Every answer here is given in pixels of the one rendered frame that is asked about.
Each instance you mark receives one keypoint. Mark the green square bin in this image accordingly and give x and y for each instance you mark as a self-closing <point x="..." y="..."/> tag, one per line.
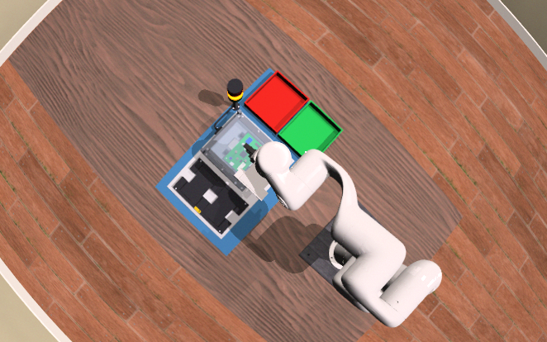
<point x="312" y="129"/>

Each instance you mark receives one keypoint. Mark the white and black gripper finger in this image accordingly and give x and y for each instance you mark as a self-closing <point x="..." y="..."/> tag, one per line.
<point x="249" y="149"/>

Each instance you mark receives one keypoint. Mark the red bin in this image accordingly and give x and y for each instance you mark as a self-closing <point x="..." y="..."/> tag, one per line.
<point x="276" y="102"/>

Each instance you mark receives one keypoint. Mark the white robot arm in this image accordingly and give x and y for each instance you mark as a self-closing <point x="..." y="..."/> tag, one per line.
<point x="375" y="279"/>

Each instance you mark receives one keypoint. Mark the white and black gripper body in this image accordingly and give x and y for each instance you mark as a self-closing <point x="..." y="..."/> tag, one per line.
<point x="253" y="157"/>

